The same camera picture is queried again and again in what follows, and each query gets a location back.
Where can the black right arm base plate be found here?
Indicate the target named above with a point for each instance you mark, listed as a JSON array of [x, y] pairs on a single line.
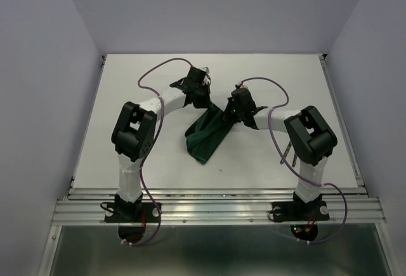
[[297, 210]]

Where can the steel fork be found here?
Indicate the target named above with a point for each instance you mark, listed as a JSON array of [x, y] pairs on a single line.
[[286, 152]]

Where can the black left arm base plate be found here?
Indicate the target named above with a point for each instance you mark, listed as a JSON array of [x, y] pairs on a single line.
[[121, 211]]

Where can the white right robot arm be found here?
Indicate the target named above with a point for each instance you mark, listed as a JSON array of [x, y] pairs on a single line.
[[311, 137]]

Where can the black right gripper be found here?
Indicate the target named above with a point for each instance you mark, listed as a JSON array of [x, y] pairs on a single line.
[[227, 117]]

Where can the dark green cloth napkin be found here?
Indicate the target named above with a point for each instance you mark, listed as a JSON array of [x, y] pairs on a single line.
[[204, 136]]

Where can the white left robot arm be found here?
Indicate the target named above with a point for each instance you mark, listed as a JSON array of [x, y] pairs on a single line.
[[134, 132]]

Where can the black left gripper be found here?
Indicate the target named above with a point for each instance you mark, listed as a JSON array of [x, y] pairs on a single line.
[[207, 102]]

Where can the steel table knife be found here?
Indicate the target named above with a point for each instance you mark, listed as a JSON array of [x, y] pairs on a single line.
[[294, 161]]

